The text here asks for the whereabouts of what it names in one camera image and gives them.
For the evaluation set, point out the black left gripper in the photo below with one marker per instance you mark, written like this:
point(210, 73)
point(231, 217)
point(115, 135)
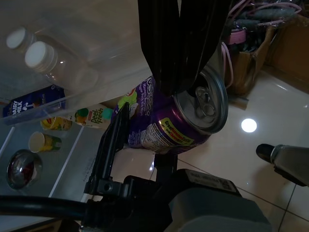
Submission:
point(125, 205)

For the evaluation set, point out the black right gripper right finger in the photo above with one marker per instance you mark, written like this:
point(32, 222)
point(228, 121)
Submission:
point(202, 36)

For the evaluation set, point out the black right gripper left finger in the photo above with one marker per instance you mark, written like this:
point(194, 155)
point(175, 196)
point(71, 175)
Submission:
point(161, 48)

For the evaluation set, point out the purple drink can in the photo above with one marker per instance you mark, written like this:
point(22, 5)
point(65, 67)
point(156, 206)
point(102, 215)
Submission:
point(154, 125)

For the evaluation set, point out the grey fridge door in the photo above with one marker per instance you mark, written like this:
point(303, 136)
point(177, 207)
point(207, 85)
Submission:
point(108, 53)

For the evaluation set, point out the clear bottle white cap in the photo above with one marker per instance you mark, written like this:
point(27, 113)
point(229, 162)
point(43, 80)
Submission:
point(17, 37)
point(38, 55)

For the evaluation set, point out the grey fridge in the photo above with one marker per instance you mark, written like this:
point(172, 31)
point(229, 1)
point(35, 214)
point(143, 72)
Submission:
point(72, 157)

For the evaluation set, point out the juice carton green cap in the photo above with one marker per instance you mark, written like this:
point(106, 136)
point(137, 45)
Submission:
point(94, 116)

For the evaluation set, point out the open brown cardboard box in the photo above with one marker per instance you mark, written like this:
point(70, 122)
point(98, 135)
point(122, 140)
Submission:
point(285, 48)

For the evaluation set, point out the yellow food cup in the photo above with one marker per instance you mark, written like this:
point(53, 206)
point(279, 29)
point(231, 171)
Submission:
point(56, 123)

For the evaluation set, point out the printed paper cup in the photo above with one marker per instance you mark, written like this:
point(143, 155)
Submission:
point(43, 142)

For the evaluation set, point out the metal bowl red berries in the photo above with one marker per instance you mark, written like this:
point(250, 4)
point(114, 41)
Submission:
point(23, 169)

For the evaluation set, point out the black right robot foot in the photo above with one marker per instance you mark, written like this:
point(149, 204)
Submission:
point(264, 152)

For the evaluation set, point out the purple chocolate bar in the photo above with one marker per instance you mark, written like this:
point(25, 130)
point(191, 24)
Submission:
point(24, 106)

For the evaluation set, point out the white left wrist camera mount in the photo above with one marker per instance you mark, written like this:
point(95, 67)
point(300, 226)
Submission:
point(217, 212)

